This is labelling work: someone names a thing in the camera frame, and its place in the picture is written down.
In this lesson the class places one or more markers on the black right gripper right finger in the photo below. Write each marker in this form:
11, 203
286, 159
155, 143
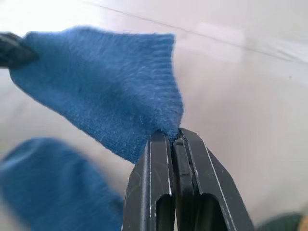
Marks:
207, 183

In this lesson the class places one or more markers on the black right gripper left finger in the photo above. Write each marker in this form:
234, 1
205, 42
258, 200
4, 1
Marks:
140, 192

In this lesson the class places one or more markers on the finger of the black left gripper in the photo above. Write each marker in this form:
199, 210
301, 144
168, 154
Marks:
13, 50

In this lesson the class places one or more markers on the blue knitted sock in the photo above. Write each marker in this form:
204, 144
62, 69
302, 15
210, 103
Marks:
96, 91
53, 187

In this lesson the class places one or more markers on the dark green sock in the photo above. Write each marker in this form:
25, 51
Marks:
284, 222

